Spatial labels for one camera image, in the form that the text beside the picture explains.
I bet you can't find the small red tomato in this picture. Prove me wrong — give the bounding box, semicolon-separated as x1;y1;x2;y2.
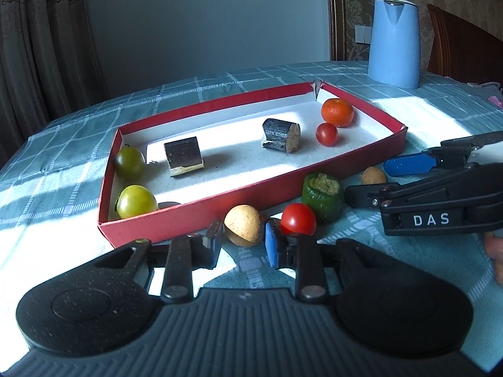
315;123;339;147

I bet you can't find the dark block with yellow edge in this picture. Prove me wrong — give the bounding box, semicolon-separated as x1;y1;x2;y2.
163;136;206;177

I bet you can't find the green pepper piece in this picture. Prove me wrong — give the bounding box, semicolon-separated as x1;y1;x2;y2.
302;173;342;222

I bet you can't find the pink cloth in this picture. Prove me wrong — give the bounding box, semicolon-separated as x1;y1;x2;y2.
467;80;503;107

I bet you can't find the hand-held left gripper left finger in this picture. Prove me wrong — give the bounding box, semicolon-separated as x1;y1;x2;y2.
92;220;224;304

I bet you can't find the orange tomato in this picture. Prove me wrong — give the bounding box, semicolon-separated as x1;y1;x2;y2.
321;98;355;128

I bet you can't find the red cardboard box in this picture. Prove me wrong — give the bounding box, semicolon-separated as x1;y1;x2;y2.
97;80;408;249

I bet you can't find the green tomato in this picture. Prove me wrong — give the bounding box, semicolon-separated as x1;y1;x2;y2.
115;184;159;220
114;146;147;179

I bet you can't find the large beige ball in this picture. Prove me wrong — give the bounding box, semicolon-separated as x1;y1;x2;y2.
224;204;263;248

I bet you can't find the person's right hand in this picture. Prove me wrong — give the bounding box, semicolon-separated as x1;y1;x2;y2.
484;232;503;280

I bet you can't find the dark cylinder with cork-like end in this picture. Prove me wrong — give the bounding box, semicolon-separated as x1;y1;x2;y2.
261;118;301;154

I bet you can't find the light blue kettle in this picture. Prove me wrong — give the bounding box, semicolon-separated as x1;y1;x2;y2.
367;0;421;90

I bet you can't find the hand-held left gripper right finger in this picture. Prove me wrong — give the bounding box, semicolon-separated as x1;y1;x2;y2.
265;220;394;304

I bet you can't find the brown curtain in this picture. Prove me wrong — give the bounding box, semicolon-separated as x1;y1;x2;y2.
0;0;108;173

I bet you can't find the red cherry tomato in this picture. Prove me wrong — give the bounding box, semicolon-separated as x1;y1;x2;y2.
280;203;317;236

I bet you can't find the small beige ball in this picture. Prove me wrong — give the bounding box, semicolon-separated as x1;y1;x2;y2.
360;166;388;186

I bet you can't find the dark wooden wall frame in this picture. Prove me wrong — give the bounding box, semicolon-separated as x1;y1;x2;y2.
324;0;402;62

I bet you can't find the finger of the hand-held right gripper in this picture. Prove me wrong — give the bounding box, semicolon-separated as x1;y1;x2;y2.
384;131;503;177
345;184;383;210

